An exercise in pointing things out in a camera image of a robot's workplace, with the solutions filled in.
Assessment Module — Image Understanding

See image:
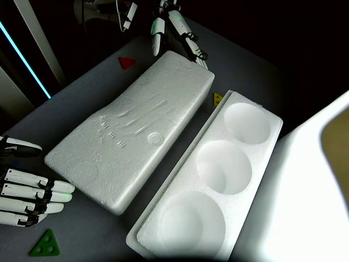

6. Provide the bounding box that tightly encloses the white foam lid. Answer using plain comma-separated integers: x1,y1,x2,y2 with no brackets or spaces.
44,50,216,217

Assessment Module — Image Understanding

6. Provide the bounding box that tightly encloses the yellow triangle block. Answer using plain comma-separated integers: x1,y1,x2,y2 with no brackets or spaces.
212,92,225,107

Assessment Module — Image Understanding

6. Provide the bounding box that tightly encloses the blue light strip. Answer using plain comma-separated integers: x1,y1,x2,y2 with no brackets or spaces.
0,21,52,99

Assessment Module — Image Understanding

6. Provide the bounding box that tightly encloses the grey table cloth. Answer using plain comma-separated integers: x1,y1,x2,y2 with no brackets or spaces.
0,16,283,262

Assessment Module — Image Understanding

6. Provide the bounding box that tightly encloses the foam tray with three hollows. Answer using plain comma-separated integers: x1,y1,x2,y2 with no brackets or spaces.
125,89,284,260

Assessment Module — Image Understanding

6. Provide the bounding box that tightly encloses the beige panel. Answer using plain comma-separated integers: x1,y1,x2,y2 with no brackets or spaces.
0,65,35,111

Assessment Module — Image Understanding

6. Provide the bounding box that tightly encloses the green triangle block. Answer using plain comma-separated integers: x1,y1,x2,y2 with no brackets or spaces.
28,228,61,258

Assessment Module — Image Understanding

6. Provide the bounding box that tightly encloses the white cable adapter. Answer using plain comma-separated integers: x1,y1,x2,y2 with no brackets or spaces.
123,2,139,31

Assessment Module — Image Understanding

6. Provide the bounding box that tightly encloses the white robot body shell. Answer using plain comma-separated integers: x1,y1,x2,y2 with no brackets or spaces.
228,89,349,262

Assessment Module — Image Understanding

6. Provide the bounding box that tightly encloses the red triangle block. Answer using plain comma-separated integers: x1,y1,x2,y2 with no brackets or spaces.
117,56,136,72

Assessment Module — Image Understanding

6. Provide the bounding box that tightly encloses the white post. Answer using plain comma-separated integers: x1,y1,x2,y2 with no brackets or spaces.
15,0,67,86

